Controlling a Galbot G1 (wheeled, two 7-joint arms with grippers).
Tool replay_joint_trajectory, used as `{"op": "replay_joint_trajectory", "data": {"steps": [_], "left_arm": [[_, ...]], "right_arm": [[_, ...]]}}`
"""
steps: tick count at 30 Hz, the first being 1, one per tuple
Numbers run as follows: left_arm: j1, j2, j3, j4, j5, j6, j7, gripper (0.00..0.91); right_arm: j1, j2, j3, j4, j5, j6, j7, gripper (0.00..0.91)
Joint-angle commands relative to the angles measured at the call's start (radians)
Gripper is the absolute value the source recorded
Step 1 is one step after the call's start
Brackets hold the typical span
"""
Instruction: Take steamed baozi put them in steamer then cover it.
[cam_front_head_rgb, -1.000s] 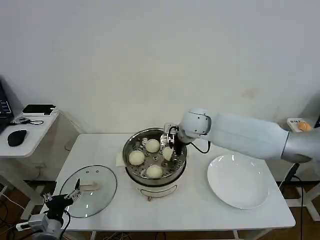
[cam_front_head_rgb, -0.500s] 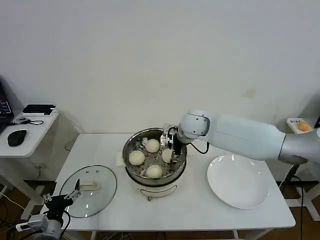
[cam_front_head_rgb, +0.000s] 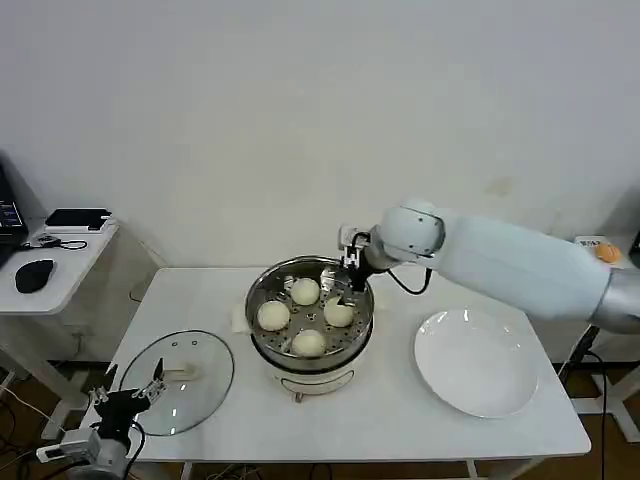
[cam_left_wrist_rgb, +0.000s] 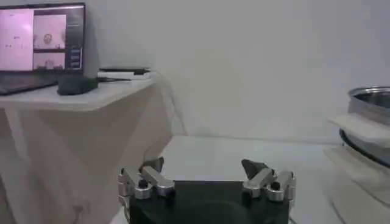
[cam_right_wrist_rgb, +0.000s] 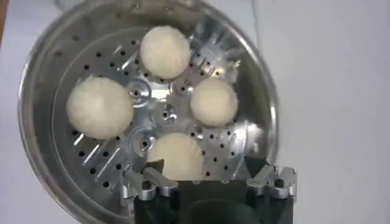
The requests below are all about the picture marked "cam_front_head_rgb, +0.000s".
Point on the white steamed bun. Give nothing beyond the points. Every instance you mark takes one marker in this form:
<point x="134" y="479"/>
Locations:
<point x="273" y="316"/>
<point x="339" y="314"/>
<point x="305" y="291"/>
<point x="308" y="343"/>

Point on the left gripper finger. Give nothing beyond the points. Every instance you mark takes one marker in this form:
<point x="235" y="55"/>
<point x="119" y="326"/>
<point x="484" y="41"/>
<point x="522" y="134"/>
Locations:
<point x="102" y="392"/>
<point x="156" y="385"/>

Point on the orange round object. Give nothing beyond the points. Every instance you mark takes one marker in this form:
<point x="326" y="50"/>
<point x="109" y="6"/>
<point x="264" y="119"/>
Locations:
<point x="608" y="253"/>

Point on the white side desk with label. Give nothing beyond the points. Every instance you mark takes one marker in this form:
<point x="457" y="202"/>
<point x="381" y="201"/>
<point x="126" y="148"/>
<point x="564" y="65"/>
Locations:
<point x="622" y="390"/>

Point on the black pad on white box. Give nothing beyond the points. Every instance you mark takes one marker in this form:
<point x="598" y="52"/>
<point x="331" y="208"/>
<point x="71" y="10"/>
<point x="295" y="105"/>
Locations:
<point x="77" y="218"/>

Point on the black computer mouse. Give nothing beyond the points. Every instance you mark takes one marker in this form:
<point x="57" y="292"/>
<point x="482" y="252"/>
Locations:
<point x="34" y="276"/>

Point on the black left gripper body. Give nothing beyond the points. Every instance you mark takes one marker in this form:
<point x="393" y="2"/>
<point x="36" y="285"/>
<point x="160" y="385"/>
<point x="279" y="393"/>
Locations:
<point x="120" y="405"/>

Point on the white round plate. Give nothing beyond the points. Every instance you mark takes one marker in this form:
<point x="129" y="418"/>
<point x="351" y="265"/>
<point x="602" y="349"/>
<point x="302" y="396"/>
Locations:
<point x="475" y="365"/>

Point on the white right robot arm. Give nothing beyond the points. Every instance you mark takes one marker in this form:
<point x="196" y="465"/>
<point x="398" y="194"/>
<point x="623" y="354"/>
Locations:
<point x="500" y="260"/>

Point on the black monitor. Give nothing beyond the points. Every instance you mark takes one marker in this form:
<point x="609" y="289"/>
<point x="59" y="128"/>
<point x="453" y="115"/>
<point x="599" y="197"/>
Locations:
<point x="10" y="220"/>

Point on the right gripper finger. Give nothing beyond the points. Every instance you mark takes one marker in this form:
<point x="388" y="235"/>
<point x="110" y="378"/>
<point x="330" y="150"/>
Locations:
<point x="332" y="279"/>
<point x="346" y="297"/>

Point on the white electric cooker base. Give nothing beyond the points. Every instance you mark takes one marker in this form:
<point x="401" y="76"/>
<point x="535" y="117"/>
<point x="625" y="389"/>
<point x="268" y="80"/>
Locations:
<point x="310" y="382"/>

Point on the perforated steel steamer basket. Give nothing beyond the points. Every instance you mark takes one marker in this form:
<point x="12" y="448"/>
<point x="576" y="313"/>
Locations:
<point x="280" y="345"/>

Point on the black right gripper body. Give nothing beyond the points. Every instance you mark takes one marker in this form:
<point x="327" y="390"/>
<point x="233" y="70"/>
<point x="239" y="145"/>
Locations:
<point x="359" y="272"/>

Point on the round glass lid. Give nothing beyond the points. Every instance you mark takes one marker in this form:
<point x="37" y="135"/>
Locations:
<point x="210" y="360"/>

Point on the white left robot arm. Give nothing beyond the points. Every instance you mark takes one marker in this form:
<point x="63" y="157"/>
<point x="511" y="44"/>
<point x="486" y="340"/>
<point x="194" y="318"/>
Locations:
<point x="107" y="456"/>

